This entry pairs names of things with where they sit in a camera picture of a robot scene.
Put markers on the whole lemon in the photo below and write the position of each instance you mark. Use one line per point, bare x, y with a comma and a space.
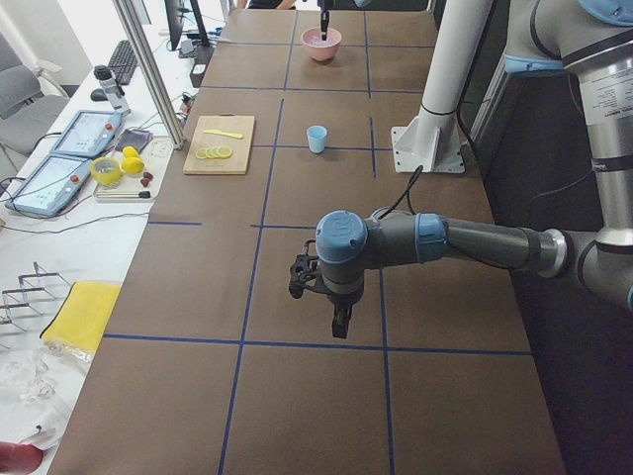
130, 151
132, 166

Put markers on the black keyboard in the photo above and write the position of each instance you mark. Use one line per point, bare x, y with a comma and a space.
123, 62

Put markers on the light blue paper cup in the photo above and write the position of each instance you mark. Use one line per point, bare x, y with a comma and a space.
317, 138

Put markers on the yellow plastic knife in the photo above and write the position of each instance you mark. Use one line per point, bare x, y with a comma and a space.
220, 133

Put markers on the pile of clear ice cubes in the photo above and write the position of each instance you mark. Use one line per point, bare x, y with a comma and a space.
316, 42

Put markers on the wire rack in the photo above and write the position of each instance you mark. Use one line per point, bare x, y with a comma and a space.
35, 292

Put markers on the purple notebook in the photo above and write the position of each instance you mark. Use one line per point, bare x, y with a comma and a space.
136, 138

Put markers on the far teach pendant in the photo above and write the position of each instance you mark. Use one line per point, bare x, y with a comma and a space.
88, 134

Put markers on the white tray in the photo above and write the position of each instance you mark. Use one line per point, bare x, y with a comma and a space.
156, 156

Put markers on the wooden cutting board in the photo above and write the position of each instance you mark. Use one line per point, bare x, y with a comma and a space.
220, 145

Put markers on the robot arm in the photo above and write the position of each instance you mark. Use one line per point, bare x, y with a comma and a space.
593, 41

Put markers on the aluminium frame post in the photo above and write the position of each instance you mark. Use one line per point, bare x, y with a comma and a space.
153, 79

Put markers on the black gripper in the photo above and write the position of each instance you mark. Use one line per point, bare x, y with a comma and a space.
323, 17
342, 300

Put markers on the yellow tape roll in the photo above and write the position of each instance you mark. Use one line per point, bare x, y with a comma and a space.
106, 171

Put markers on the water bottle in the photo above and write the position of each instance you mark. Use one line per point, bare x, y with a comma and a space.
112, 89

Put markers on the near teach pendant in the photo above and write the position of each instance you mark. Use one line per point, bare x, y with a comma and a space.
51, 187

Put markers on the teach pendant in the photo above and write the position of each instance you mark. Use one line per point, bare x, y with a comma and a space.
88, 134
51, 187

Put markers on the pink bowl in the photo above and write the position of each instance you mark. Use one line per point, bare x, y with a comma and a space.
318, 54

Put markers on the yellow cloth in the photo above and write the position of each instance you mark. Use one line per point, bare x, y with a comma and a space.
80, 322

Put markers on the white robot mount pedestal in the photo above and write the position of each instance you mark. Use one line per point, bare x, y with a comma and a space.
430, 142

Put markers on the computer monitor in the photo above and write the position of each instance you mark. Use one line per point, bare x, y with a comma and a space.
174, 11

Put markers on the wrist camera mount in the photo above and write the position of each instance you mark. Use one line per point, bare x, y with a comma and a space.
305, 273

